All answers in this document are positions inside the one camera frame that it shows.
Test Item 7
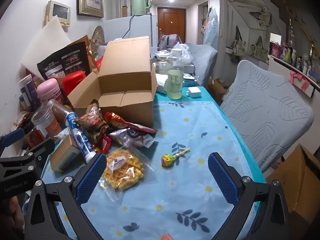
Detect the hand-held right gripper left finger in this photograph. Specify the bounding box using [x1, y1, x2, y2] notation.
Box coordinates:
[24, 152, 110, 240]

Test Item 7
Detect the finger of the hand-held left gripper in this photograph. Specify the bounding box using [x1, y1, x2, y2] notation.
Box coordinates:
[0, 138, 56, 174]
[0, 128, 26, 155]

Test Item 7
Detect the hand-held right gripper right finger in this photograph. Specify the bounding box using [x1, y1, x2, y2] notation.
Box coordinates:
[207, 152, 294, 240]

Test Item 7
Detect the yellow waffle packet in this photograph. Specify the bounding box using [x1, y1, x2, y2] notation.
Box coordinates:
[99, 148, 156, 202]

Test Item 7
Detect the red gold print packet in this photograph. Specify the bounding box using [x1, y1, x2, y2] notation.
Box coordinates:
[94, 134, 112, 155]

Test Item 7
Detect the green yellow lollipop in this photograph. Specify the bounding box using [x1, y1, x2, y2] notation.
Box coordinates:
[161, 147, 192, 168]

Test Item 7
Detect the brown gold cereal packet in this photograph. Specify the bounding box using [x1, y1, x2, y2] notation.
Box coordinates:
[77, 99, 110, 146]

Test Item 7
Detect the silver purple snack packet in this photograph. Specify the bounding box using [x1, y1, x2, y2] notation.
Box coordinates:
[107, 127, 156, 148]

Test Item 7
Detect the long red snack packet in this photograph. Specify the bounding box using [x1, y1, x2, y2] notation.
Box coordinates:
[103, 112, 158, 134]

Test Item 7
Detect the person's left hand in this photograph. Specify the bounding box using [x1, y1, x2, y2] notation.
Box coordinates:
[0, 197, 25, 240]

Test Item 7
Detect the small kraft paper box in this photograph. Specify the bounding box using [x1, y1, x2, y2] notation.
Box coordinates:
[50, 135, 81, 173]

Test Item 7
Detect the clear jar orange label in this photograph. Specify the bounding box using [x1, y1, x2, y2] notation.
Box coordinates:
[31, 104, 62, 141]

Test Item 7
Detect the blue white tube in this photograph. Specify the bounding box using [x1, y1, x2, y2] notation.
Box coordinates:
[66, 112, 97, 158]

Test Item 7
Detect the purple label jar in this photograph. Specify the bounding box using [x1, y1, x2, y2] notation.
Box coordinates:
[18, 74, 41, 112]

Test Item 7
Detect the pink lid canister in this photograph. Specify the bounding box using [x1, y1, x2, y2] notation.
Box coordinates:
[37, 78, 66, 103]

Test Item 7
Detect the large cardboard box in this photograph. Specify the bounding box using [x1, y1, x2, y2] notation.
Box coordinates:
[266, 144, 320, 227]

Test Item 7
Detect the red plastic canister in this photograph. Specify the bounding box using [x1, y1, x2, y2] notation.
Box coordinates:
[62, 70, 87, 96]

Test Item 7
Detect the chair with leaf cover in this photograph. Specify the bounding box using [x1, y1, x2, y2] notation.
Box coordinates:
[185, 42, 218, 81]
[220, 59, 315, 173]

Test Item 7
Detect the small brown cardboard box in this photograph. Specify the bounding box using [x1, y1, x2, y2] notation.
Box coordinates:
[207, 78, 227, 106]

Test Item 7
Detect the white charger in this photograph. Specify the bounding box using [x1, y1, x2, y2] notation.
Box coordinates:
[186, 87, 201, 98]

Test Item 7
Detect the black snack bag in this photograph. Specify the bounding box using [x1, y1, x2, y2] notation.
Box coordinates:
[37, 35, 97, 81]

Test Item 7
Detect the white foam board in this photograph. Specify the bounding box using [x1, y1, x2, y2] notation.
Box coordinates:
[20, 15, 73, 76]

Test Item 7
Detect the clear bottle yellow liquid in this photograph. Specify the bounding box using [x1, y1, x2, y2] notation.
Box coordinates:
[167, 48, 185, 99]

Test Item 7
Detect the pink gift box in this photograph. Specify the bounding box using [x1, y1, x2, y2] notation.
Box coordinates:
[288, 70, 311, 92]

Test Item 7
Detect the decorative plate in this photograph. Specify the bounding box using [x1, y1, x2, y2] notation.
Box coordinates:
[90, 25, 105, 48]

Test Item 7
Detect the clear glass jar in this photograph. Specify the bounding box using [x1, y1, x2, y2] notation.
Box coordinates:
[155, 51, 173, 76]

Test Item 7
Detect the white plastic bag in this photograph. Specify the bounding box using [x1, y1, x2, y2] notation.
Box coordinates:
[173, 43, 193, 66]

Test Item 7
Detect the hanging tote bag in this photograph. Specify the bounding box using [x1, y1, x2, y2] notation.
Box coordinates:
[251, 36, 271, 61]
[226, 26, 247, 62]

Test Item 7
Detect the row of shelf bottles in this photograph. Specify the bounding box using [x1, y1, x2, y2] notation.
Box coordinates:
[270, 31, 320, 80]

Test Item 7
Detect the patterned backpack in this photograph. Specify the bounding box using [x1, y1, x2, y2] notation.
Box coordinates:
[159, 33, 183, 48]

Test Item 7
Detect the white refrigerator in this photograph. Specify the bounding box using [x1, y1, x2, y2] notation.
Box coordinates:
[103, 15, 158, 46]

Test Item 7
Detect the brown wooden door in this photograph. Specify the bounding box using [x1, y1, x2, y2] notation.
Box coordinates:
[157, 7, 186, 43]

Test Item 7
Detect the green electric kettle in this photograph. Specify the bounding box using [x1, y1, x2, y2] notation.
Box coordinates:
[131, 0, 152, 17]

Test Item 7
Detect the wall intercom panel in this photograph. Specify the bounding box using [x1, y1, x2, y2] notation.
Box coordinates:
[45, 0, 72, 28]

